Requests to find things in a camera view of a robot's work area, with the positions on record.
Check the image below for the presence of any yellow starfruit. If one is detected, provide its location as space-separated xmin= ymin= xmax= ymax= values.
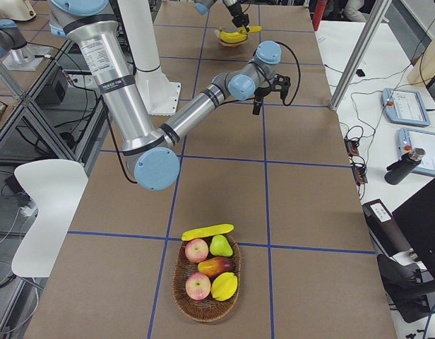
xmin=210 ymin=272 xmax=238 ymax=301

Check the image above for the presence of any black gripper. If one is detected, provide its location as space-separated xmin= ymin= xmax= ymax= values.
xmin=252 ymin=74 xmax=291 ymax=115
xmin=223 ymin=0 xmax=249 ymax=35

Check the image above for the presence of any black monitor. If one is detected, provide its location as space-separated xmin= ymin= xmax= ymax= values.
xmin=393 ymin=177 xmax=435 ymax=277

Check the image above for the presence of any blue teach pendant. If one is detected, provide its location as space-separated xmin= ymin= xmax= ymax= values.
xmin=381 ymin=88 xmax=431 ymax=127
xmin=398 ymin=128 xmax=435 ymax=177

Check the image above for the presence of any yellow banana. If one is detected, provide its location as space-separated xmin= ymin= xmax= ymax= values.
xmin=181 ymin=223 xmax=234 ymax=242
xmin=217 ymin=28 xmax=246 ymax=41
xmin=219 ymin=31 xmax=248 ymax=45
xmin=248 ymin=25 xmax=263 ymax=33

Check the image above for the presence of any blue teach pendant near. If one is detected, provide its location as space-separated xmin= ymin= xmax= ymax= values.
xmin=398 ymin=128 xmax=435 ymax=177

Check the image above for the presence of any pink apple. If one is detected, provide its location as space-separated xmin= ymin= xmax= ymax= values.
xmin=185 ymin=272 xmax=211 ymax=300
xmin=184 ymin=239 xmax=209 ymax=263

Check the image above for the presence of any aluminium frame post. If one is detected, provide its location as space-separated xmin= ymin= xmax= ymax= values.
xmin=329 ymin=0 xmax=392 ymax=112

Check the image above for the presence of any pink apple near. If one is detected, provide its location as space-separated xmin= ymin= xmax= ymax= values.
xmin=185 ymin=272 xmax=211 ymax=300

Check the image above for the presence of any black label printer box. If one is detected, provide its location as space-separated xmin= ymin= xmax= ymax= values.
xmin=362 ymin=199 xmax=417 ymax=259

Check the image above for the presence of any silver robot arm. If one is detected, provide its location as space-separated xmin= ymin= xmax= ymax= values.
xmin=49 ymin=1 xmax=282 ymax=191
xmin=194 ymin=0 xmax=250 ymax=33

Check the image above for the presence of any blue teach pendant far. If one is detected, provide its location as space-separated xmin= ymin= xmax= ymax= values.
xmin=381 ymin=88 xmax=431 ymax=127

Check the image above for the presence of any grey orange square plate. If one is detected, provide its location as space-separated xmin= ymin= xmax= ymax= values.
xmin=214 ymin=28 xmax=249 ymax=48

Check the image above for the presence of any brown wicker basket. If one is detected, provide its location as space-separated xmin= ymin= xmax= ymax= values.
xmin=172 ymin=234 xmax=242 ymax=323

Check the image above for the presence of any pink apple far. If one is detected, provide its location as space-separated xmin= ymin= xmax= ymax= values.
xmin=184 ymin=239 xmax=209 ymax=263

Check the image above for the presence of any green pear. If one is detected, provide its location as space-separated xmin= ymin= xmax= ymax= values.
xmin=209 ymin=234 xmax=233 ymax=257

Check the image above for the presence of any red yellow mango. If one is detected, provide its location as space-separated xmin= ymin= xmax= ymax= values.
xmin=198 ymin=256 xmax=234 ymax=278

